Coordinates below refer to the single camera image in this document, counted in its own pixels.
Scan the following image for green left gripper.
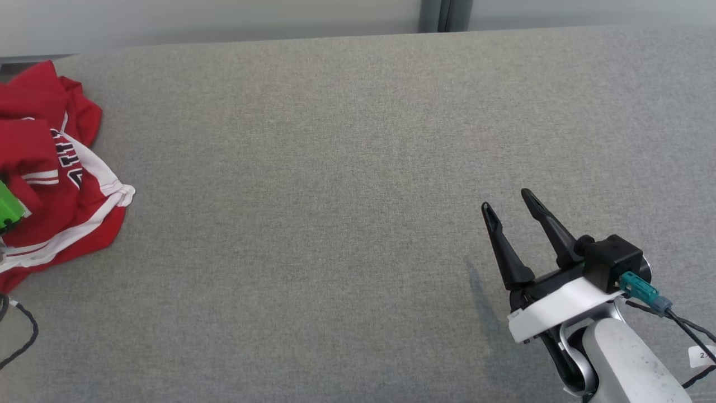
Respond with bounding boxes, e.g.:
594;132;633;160
0;179;29;233

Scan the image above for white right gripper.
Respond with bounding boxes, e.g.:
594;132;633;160
481;188;627;345

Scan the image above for red white basketball shorts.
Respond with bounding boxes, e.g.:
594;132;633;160
0;132;136;293

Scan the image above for teal right camera connector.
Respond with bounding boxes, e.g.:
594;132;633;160
618;271;673;317

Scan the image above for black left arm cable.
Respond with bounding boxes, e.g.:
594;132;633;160
0;294;39;370

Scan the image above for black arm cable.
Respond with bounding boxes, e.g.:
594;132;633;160
0;294;39;370
624;299;716;388

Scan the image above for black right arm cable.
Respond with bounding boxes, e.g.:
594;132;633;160
624;299;716;388

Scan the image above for white right cable label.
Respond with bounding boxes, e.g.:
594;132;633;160
688;344;716;368

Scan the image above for grey metal frame post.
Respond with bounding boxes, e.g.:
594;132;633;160
420;0;474;33

